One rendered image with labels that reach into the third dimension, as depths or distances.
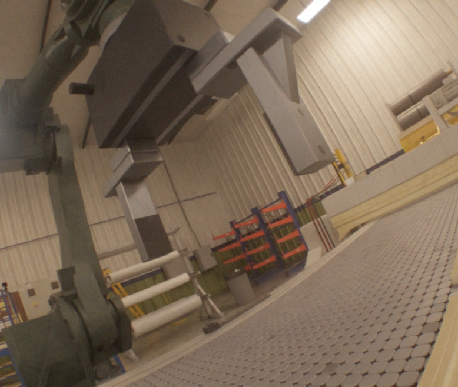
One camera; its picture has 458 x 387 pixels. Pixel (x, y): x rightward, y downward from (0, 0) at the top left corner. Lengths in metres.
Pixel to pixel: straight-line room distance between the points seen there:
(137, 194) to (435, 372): 0.50
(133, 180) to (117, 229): 7.86
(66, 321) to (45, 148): 0.76
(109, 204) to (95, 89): 8.11
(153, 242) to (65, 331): 0.90
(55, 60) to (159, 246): 0.59
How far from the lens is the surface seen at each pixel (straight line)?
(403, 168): 2.23
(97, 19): 0.55
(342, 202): 2.46
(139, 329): 5.17
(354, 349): 0.54
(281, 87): 0.29
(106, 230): 8.29
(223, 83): 0.35
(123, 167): 0.47
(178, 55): 0.35
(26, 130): 1.39
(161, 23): 0.36
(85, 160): 9.06
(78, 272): 1.34
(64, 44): 0.82
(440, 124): 2.96
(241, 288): 5.92
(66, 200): 1.38
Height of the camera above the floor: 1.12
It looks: 11 degrees up
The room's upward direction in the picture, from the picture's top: 24 degrees counter-clockwise
